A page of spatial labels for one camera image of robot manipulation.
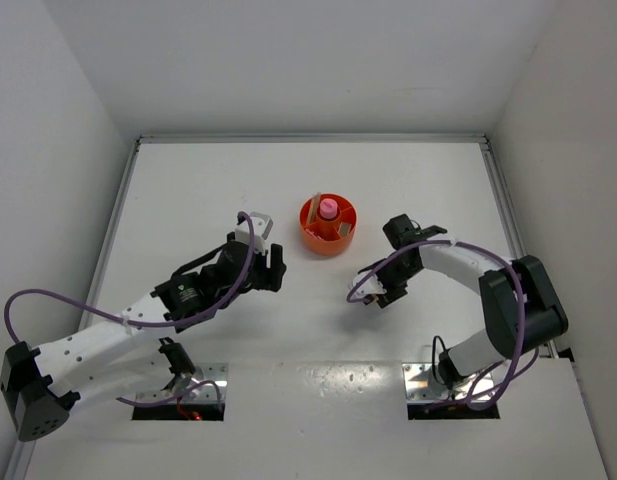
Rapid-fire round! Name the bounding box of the orange highlighter pen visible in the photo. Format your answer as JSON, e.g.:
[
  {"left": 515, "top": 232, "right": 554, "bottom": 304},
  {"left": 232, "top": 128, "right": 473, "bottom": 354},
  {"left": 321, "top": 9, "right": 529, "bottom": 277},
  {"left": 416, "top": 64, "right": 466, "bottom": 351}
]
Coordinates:
[{"left": 307, "top": 192, "right": 321, "bottom": 225}]

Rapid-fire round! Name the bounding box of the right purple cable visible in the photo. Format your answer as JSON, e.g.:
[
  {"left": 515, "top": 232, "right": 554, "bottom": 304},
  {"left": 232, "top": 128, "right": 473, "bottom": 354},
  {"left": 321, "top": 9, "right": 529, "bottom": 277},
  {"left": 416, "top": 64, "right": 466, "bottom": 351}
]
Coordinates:
[{"left": 346, "top": 240, "right": 542, "bottom": 412}]

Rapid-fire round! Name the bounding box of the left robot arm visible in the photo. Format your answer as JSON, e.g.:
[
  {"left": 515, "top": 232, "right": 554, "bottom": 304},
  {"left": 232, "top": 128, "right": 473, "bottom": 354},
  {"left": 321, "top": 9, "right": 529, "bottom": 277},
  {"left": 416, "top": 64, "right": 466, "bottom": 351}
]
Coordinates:
[{"left": 0, "top": 235, "right": 287, "bottom": 442}]

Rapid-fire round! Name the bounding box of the cream pen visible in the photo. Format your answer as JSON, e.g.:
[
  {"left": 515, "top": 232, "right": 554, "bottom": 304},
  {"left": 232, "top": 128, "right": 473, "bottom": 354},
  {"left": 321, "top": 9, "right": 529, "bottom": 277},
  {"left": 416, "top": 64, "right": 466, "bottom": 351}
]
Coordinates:
[{"left": 306, "top": 196, "right": 319, "bottom": 226}]

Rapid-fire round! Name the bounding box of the pink correction tape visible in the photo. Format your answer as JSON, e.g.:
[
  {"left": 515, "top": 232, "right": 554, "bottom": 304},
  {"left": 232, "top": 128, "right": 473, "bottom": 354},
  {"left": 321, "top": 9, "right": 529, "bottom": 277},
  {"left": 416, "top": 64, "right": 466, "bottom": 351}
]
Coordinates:
[{"left": 304, "top": 226, "right": 326, "bottom": 241}]

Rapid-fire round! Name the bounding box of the pink capped clear tube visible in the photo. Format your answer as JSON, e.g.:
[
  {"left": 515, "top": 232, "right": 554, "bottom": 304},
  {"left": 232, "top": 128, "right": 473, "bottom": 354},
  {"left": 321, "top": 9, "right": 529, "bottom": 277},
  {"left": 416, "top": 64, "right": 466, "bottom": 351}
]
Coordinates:
[{"left": 318, "top": 198, "right": 339, "bottom": 221}]

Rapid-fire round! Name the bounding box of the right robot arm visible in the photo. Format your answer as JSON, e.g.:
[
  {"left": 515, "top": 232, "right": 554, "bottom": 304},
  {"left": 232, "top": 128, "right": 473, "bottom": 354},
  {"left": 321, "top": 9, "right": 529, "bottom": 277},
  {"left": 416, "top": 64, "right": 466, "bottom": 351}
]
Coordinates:
[{"left": 371, "top": 214, "right": 569, "bottom": 388}]

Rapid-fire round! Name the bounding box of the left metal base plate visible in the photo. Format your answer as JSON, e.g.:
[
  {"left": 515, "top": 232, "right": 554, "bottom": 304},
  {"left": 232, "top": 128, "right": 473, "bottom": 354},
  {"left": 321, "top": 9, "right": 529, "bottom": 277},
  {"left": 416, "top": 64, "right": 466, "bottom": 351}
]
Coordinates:
[{"left": 175, "top": 362, "right": 229, "bottom": 404}]

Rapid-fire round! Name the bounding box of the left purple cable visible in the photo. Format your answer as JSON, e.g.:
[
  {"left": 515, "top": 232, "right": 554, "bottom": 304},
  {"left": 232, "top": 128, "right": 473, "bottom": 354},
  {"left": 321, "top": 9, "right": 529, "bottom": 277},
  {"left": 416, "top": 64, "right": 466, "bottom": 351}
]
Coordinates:
[{"left": 2, "top": 210, "right": 253, "bottom": 407}]

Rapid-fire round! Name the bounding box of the grey eraser block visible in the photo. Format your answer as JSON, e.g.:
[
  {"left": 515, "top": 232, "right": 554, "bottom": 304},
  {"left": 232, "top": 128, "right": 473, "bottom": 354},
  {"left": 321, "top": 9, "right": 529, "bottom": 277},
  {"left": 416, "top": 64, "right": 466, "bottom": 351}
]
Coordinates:
[{"left": 338, "top": 223, "right": 352, "bottom": 236}]

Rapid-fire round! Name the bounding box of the purple cable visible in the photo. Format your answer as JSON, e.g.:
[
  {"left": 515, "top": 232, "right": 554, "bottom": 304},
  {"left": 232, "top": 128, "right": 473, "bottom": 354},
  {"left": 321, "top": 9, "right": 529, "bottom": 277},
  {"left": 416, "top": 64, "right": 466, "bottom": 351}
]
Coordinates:
[
  {"left": 2, "top": 210, "right": 253, "bottom": 407},
  {"left": 346, "top": 240, "right": 542, "bottom": 412}
]

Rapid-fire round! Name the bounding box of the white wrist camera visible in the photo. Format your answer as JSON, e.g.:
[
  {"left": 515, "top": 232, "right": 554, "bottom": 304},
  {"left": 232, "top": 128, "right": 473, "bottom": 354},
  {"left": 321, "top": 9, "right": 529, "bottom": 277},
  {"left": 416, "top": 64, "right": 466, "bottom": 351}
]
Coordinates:
[
  {"left": 346, "top": 271, "right": 386, "bottom": 303},
  {"left": 234, "top": 212, "right": 273, "bottom": 254}
]

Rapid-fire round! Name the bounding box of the orange round desk organizer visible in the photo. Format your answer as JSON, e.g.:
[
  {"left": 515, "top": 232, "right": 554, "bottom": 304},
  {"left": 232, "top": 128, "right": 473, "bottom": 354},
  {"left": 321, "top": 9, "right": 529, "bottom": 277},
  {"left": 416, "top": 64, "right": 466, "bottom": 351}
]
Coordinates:
[{"left": 299, "top": 193, "right": 358, "bottom": 257}]

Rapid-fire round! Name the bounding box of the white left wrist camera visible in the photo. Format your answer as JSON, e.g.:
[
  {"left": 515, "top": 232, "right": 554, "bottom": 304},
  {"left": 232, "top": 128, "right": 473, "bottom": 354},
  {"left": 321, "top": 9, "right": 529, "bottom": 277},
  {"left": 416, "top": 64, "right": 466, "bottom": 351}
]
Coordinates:
[{"left": 234, "top": 212, "right": 273, "bottom": 254}]

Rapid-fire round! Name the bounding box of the metal base plate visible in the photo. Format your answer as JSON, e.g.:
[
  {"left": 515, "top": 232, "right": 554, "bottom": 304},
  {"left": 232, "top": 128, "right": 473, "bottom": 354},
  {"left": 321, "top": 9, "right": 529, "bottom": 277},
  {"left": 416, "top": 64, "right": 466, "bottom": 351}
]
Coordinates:
[
  {"left": 402, "top": 363, "right": 494, "bottom": 406},
  {"left": 175, "top": 362, "right": 229, "bottom": 404}
]

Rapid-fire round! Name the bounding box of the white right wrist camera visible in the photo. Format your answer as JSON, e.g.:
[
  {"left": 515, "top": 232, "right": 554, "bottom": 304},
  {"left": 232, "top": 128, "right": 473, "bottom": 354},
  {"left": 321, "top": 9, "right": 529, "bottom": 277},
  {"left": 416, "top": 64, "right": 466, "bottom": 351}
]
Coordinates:
[{"left": 346, "top": 271, "right": 386, "bottom": 303}]

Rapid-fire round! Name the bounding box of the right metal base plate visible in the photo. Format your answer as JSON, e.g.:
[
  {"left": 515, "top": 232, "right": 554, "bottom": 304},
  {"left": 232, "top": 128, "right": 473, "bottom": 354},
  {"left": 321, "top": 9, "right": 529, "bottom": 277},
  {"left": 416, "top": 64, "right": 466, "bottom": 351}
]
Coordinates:
[{"left": 402, "top": 363, "right": 494, "bottom": 406}]

